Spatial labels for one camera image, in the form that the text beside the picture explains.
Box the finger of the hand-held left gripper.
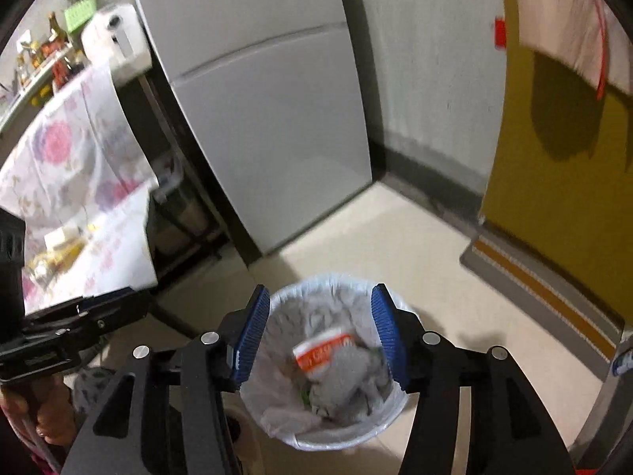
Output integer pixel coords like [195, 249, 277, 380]
[24, 286, 155, 353]

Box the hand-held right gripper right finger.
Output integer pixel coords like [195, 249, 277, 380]
[371, 283, 577, 475]

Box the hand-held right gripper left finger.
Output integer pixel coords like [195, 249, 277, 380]
[59, 284, 272, 475]

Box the grey knitted cloth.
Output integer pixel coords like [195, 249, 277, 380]
[309, 344, 391, 426]

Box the orange paper bowl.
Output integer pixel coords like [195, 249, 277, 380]
[292, 334, 354, 377]

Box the trash bin with white bag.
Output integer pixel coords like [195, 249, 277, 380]
[241, 272, 419, 452]

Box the person's left hand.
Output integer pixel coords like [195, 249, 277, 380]
[0, 372, 76, 449]

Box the yellow wrapper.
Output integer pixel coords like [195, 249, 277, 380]
[34, 236, 92, 278]

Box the person's leopard print pants leg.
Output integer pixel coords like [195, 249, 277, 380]
[64, 366, 119, 421]

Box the floral printed cloth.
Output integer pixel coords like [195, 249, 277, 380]
[0, 64, 160, 315]

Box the clear plastic storage box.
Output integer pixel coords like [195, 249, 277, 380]
[148, 156, 211, 255]

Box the black metal rack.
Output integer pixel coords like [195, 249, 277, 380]
[116, 76, 233, 264]

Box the striped floor mat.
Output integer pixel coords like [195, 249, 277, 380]
[460, 215, 625, 367]

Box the grey refrigerator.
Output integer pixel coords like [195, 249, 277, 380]
[126, 0, 374, 265]

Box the red label jar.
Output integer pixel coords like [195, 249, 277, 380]
[53, 59, 76, 86]

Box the yellow door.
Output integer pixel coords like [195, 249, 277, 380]
[477, 0, 633, 317]

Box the white kitchen appliance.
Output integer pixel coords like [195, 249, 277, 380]
[81, 4, 152, 72]

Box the green plastic basket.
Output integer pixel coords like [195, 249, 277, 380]
[63, 0, 96, 35]

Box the pink towel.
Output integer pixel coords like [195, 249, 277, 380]
[512, 0, 633, 101]

